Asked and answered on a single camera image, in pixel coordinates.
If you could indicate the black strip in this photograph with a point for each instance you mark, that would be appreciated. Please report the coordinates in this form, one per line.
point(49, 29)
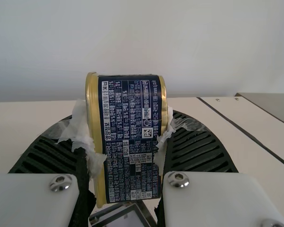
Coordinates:
point(246, 133)

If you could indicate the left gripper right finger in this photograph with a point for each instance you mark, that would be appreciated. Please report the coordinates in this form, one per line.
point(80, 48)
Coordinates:
point(215, 201)

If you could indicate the small square scanner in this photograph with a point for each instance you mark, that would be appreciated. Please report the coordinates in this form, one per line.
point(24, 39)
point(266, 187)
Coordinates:
point(123, 216)

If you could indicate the dark blue rectangular tin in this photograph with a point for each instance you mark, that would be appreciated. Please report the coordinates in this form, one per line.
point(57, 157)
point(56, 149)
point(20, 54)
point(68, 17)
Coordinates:
point(127, 132)

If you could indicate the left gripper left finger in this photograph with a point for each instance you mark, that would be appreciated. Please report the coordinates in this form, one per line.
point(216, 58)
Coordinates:
point(33, 198)

